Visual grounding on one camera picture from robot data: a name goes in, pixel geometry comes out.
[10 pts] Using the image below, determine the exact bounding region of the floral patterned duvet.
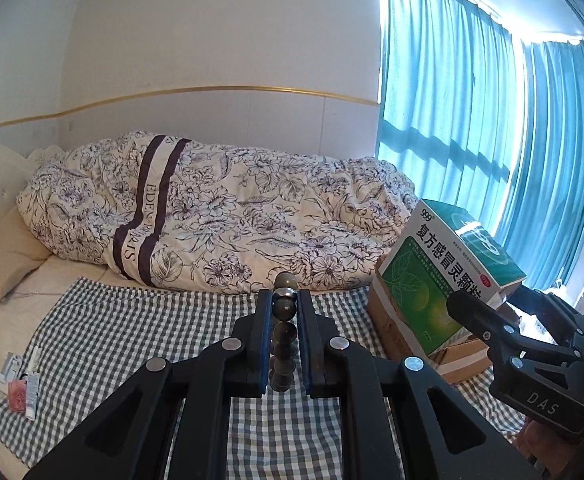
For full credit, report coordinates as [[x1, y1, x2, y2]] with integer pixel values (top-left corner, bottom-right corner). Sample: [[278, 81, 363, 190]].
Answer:
[[16, 131, 418, 294]]

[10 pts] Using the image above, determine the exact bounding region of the brown cardboard box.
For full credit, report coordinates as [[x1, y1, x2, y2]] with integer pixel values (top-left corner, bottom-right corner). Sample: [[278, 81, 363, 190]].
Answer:
[[367, 240, 525, 384]]

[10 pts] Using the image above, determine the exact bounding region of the person's right hand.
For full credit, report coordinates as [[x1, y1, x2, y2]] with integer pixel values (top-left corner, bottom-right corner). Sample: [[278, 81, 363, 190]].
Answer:
[[513, 417, 577, 479]]

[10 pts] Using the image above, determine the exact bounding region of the teal window curtain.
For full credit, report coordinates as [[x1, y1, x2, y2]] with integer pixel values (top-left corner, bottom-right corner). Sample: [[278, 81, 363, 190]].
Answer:
[[377, 0, 584, 288]]

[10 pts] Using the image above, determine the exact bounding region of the pink small packet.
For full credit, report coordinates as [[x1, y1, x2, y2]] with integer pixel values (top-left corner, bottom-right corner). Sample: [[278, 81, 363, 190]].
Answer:
[[7, 379, 27, 414]]

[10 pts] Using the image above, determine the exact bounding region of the beige pillow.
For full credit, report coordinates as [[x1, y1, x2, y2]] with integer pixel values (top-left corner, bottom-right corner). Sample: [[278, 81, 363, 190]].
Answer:
[[0, 207, 51, 300]]

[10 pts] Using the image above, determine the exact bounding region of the green 999 medicine box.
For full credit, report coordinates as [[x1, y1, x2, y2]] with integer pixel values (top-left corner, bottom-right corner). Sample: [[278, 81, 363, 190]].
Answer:
[[380, 198, 526, 356]]

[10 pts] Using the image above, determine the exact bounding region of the dark bead bracelet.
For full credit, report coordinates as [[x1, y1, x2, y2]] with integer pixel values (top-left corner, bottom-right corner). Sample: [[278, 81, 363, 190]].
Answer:
[[269, 270, 301, 394]]

